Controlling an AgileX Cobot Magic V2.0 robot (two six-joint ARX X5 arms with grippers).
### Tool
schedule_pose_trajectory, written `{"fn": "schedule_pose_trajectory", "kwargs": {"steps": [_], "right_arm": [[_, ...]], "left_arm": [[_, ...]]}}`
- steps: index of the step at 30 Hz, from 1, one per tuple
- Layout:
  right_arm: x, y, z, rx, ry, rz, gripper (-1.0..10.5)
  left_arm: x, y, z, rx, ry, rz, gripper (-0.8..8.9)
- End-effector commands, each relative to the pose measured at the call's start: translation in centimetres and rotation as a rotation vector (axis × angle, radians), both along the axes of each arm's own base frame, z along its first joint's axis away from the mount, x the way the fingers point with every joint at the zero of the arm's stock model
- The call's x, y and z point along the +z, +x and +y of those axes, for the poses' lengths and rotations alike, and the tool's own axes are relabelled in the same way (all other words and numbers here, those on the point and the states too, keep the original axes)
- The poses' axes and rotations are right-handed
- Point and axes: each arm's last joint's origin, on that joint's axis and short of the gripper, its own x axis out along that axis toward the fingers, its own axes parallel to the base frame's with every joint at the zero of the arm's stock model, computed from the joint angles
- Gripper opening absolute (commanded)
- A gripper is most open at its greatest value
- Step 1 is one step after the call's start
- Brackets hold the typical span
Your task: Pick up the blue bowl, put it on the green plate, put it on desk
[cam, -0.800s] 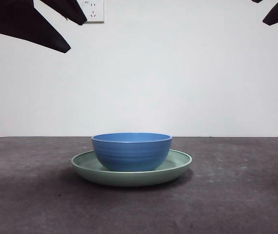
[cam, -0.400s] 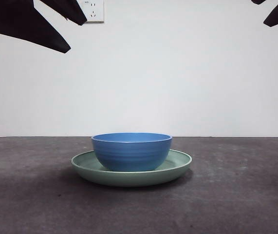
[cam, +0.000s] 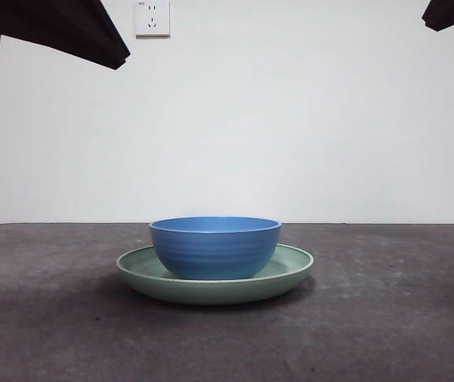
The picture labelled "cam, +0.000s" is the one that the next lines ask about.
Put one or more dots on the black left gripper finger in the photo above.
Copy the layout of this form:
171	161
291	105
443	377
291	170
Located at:
115	33
51	28

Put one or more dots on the white wall socket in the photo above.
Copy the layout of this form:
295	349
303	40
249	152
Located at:
153	20

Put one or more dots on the green plate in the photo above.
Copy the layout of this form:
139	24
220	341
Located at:
218	292

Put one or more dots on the blue bowl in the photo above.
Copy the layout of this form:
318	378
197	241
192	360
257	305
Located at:
214	250

